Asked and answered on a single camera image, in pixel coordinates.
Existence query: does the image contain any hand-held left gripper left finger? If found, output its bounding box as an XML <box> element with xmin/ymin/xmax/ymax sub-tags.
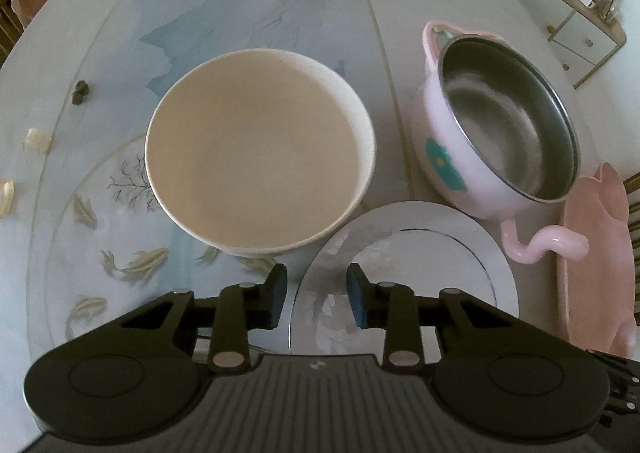
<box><xmin>120</xmin><ymin>263</ymin><xmax>289</xmax><ymax>375</ymax></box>

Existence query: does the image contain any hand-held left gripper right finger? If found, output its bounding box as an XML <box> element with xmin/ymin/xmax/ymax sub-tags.
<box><xmin>346</xmin><ymin>263</ymin><xmax>521</xmax><ymax>379</ymax></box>

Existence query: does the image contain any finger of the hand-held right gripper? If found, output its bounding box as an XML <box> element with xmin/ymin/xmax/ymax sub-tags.
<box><xmin>585</xmin><ymin>347</ymin><xmax>640</xmax><ymax>431</ymax></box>

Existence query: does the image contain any white plate with silver rim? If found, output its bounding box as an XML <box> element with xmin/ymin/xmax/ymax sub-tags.
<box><xmin>289</xmin><ymin>200</ymin><xmax>521</xmax><ymax>369</ymax></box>

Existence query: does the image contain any pink cat-shaped plate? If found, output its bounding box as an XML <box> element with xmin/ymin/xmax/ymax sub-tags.
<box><xmin>556</xmin><ymin>162</ymin><xmax>638</xmax><ymax>355</ymax></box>

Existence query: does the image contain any pink steel-lined cat bowl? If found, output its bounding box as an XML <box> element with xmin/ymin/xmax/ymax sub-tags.
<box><xmin>412</xmin><ymin>20</ymin><xmax>590</xmax><ymax>265</ymax></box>

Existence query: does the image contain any white ceramic bowl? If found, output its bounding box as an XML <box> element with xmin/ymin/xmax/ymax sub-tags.
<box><xmin>145</xmin><ymin>49</ymin><xmax>377</xmax><ymax>256</ymax></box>

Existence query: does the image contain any white wooden sideboard cabinet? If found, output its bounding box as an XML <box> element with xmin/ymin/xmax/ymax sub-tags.
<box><xmin>500</xmin><ymin>0</ymin><xmax>627</xmax><ymax>90</ymax></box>

